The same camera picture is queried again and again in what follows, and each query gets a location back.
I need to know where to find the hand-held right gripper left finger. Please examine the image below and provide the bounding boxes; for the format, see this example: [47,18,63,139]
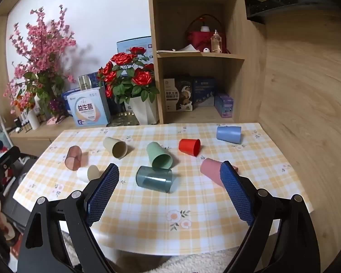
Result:
[16,163,120,273]

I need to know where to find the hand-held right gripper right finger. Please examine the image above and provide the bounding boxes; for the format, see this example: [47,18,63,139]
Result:
[219,161,321,273]

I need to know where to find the white cup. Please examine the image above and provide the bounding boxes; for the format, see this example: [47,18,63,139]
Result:
[76,164,101,183]

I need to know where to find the pink cup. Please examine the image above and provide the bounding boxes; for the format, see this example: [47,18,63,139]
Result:
[200,158,238,189]

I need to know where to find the brown translucent cup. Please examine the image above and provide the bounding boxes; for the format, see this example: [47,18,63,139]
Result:
[66,146,84,171]

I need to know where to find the beige cup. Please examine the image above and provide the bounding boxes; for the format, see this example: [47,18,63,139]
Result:
[103,137,128,159]

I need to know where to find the teal translucent cup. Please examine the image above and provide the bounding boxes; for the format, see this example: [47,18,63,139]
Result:
[135,165,173,194]

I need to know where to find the blue cup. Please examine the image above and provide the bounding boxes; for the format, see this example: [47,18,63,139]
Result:
[216,126,242,144]

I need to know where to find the red cup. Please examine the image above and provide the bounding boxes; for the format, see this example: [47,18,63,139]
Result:
[178,138,201,157]

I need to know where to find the green cup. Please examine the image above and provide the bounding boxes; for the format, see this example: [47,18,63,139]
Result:
[146,142,173,168]

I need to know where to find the low wooden cabinet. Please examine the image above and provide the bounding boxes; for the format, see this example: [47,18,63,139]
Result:
[10,116,77,157]

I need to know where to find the white bottle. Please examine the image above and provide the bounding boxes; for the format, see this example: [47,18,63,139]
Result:
[27,108,40,130]

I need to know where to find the yellow checked floral tablecloth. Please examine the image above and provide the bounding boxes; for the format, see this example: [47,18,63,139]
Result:
[13,123,314,255]

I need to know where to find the red patterned cloth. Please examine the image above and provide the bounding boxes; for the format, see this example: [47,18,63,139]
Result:
[0,199,22,258]

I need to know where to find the green glass tray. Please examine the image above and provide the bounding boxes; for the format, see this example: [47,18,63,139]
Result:
[106,112,140,127]

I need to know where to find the purple box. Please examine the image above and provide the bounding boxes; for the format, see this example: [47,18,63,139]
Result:
[214,93,235,118]

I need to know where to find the white and blue carton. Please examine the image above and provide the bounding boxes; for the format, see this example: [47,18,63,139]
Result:
[67,86,111,128]

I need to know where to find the white faceted vase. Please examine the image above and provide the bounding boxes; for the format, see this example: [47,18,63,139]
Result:
[129,95,160,126]

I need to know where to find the pink blossom branches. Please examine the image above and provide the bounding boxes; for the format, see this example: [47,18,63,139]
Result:
[4,5,77,120]

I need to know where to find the wooden shelf unit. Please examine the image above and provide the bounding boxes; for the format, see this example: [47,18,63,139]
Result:
[147,0,262,126]

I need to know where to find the dark blue box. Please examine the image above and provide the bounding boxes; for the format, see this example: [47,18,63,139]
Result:
[193,77,216,107]

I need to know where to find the metal tumbler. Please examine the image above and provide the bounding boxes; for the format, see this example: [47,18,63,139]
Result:
[78,74,92,91]

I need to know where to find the black snack box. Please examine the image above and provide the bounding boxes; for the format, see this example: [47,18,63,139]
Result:
[163,77,194,113]

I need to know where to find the red rose bouquet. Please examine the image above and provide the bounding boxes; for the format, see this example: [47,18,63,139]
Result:
[97,46,160,105]

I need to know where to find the glass perfume bottle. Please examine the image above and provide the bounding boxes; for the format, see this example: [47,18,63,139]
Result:
[211,30,222,53]

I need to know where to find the stack of papers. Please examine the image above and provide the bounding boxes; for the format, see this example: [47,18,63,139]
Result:
[157,45,201,54]

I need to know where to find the large blue and white box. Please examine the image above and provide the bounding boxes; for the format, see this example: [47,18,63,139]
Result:
[116,36,155,63]

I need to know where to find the red basket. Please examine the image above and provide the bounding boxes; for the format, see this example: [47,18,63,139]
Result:
[187,14,231,54]

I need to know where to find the dark speckled shelf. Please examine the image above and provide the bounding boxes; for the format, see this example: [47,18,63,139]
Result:
[244,0,338,25]

